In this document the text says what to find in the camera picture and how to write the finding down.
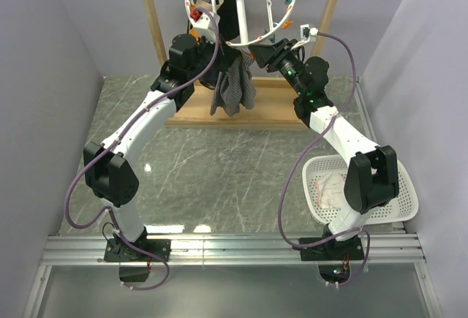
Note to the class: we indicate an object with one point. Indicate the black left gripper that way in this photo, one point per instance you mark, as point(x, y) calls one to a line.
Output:
point(203, 44)

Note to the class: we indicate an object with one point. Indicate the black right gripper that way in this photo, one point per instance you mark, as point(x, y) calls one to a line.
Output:
point(265, 54)

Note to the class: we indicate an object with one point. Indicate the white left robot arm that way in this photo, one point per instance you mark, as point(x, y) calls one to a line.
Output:
point(109, 165)

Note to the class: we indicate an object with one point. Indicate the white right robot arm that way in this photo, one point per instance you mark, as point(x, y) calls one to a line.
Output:
point(372, 179)

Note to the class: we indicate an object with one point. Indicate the navy underwear beige waistband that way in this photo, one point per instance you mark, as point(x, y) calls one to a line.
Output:
point(226, 56)

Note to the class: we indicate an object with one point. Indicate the black underwear beige waistband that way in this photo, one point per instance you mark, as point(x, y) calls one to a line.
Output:
point(228, 19)

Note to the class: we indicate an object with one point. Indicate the white round clip hanger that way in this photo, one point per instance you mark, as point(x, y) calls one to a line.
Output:
point(244, 40)

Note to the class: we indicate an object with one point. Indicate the white pink-trimmed underwear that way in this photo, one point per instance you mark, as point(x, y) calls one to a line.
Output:
point(330, 191)

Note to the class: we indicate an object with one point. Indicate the wooden hanging rack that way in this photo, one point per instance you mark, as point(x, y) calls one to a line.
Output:
point(268, 85)

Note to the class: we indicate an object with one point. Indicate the white perforated plastic basket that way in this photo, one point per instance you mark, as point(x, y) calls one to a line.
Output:
point(319, 169)

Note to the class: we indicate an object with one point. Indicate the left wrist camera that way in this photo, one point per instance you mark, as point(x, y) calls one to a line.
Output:
point(202, 24)

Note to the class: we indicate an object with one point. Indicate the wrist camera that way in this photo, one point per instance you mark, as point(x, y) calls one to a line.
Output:
point(308, 34)
point(202, 24)

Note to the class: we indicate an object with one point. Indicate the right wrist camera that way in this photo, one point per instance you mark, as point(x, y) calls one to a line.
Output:
point(308, 34)

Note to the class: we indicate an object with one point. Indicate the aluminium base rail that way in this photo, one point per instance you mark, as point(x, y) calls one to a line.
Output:
point(210, 249)

